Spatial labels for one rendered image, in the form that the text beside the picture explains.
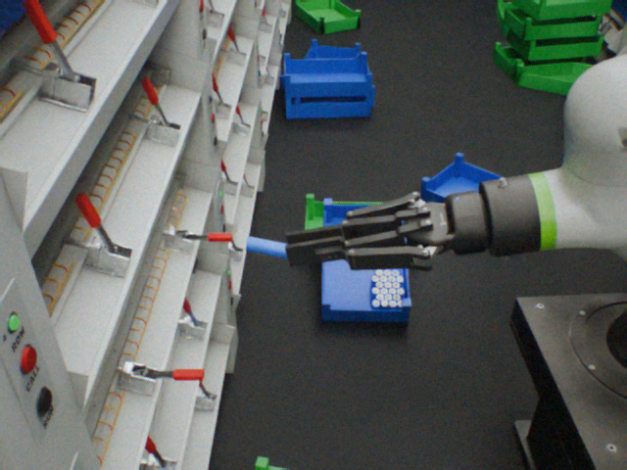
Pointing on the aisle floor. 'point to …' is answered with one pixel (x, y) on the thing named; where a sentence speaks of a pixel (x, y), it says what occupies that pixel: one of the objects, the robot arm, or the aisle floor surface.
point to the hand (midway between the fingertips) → (315, 245)
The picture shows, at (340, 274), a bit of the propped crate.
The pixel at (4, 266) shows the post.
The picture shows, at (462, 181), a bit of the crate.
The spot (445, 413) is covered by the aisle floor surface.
